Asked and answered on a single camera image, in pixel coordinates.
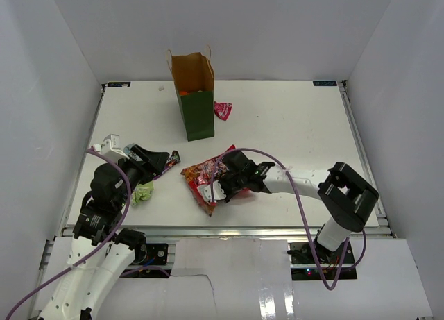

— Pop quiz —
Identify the light blue snack packet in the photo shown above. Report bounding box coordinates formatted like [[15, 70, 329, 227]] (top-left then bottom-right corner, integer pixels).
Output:
[[123, 144, 137, 160]]

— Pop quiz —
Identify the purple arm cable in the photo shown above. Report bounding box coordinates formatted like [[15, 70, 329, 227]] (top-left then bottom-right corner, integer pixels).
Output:
[[210, 147, 368, 292], [8, 148, 133, 320]]

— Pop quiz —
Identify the purple chocolate bar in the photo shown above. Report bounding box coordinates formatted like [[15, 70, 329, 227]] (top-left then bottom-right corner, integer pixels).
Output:
[[154, 150, 181, 180]]

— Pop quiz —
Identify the blue label left corner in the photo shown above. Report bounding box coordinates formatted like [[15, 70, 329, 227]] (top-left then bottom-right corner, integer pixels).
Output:
[[107, 81, 131, 87]]

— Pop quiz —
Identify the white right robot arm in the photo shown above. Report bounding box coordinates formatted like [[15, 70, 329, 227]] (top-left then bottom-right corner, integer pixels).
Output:
[[213, 150, 379, 264]]

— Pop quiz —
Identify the small pink snack packet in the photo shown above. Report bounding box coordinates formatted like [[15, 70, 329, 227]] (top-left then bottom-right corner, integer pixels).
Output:
[[214, 101, 232, 121]]

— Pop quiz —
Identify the blue label corner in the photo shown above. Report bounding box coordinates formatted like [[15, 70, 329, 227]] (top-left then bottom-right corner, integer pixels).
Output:
[[312, 81, 337, 87], [107, 81, 131, 87]]

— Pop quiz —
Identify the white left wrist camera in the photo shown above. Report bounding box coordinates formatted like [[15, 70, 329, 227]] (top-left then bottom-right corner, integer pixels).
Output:
[[91, 134, 129, 163]]

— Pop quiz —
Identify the large red candy bag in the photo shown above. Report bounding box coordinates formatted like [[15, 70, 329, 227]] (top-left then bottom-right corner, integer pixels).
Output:
[[180, 144, 254, 219]]

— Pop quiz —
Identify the brown and green paper bag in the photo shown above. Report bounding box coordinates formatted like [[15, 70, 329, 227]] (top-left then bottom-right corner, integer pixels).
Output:
[[166, 50, 215, 142]]

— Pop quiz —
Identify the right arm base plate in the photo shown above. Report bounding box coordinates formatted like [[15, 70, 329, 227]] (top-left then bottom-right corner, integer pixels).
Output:
[[287, 242, 357, 281]]

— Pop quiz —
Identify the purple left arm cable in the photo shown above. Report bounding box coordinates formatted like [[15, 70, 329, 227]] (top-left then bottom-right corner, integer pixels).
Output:
[[8, 148, 133, 320]]

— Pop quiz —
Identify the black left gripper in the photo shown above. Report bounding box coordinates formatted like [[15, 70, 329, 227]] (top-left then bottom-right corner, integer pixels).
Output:
[[114, 144, 169, 208]]

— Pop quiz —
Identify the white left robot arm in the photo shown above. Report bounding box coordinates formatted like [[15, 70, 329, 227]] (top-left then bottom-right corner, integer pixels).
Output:
[[38, 144, 169, 319]]

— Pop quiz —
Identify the blue label right corner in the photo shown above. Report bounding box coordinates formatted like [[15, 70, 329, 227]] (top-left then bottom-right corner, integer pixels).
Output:
[[312, 81, 337, 87]]

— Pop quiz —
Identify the green snack packet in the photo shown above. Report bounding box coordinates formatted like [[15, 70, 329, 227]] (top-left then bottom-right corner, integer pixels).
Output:
[[131, 181, 154, 206]]

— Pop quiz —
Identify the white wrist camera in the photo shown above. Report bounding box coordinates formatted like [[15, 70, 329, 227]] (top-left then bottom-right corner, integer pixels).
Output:
[[199, 180, 226, 203], [91, 134, 129, 163]]

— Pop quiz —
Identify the aluminium front rail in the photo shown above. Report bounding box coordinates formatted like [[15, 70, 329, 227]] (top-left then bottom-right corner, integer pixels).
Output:
[[61, 226, 392, 237]]

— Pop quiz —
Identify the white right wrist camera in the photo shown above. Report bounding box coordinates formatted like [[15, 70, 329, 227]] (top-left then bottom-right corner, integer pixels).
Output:
[[199, 180, 226, 203]]

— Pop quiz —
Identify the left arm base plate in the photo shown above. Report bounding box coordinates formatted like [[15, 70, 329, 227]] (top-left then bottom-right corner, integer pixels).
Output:
[[131, 243, 169, 267]]

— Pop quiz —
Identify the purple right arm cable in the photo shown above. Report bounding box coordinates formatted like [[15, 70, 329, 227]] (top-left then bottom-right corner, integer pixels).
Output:
[[210, 147, 368, 292]]

